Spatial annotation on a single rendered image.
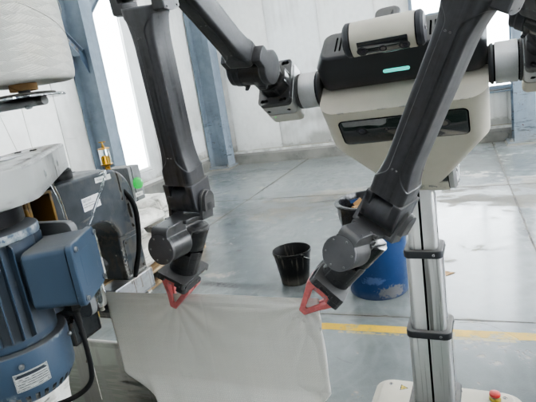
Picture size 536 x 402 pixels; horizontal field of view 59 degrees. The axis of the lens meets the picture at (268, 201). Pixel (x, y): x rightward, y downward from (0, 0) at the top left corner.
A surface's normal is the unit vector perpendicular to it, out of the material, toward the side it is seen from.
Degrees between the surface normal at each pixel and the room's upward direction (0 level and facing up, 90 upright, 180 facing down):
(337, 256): 76
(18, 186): 90
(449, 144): 130
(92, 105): 90
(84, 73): 90
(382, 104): 40
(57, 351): 91
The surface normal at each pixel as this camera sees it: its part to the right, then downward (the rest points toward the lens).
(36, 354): 0.77, 0.05
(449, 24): -0.69, 0.35
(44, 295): 0.05, 0.23
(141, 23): -0.43, 0.43
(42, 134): 0.92, -0.05
